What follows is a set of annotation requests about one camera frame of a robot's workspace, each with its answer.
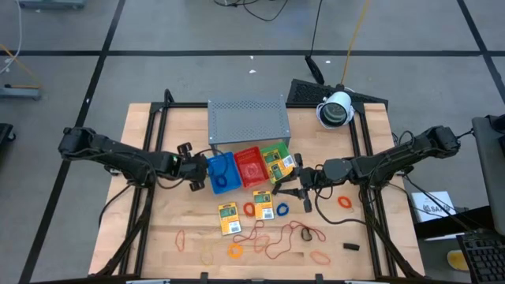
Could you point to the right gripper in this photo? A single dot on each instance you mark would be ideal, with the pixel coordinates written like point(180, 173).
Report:
point(313, 177)

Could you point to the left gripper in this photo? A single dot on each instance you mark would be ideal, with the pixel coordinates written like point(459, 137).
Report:
point(195, 167)

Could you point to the blue coil wristband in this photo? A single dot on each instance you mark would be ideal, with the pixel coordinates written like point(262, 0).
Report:
point(217, 181)
point(277, 209)

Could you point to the long red rubber band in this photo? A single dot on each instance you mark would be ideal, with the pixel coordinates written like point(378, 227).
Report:
point(294, 223)
point(240, 238)

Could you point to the blue plastic basket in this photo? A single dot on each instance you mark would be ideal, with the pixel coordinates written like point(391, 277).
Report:
point(233, 173)

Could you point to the yellow battery packet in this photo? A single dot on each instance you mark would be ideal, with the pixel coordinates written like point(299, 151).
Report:
point(229, 218)
point(263, 204)

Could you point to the green plastic basket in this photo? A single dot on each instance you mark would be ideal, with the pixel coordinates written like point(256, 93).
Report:
point(272, 148)

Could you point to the red plastic basket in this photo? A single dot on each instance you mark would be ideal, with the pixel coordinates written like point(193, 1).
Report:
point(252, 169)

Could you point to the thin orange rubber band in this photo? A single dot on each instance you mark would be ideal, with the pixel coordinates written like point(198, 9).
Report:
point(311, 256)
point(176, 240)

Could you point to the yellow coil wristband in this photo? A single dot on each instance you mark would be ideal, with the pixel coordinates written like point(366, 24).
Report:
point(229, 251)

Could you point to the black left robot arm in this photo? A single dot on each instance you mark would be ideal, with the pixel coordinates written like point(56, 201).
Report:
point(118, 158)

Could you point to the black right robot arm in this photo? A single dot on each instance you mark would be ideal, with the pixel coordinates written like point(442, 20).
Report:
point(394, 158)

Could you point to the grey perforated metal shelf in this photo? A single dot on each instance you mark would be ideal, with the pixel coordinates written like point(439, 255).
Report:
point(248, 122)

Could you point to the small black block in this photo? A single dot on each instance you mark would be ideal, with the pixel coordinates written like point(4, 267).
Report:
point(351, 247)

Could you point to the black mesh panel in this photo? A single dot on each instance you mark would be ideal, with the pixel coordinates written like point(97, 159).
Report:
point(305, 92)

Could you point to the white cardboard box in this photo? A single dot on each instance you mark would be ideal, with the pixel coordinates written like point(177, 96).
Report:
point(430, 201)

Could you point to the yellow round object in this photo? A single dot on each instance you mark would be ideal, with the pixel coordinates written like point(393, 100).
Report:
point(457, 261)

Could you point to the black floor object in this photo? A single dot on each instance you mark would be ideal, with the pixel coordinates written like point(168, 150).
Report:
point(6, 134)

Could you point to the black computer keyboard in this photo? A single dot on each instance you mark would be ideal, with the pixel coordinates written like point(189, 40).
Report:
point(485, 260)

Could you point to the black aluminium table frame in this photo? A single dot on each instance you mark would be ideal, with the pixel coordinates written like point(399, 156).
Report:
point(181, 105)

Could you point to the white dome camera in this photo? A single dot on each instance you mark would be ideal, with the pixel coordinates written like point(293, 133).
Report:
point(335, 112)

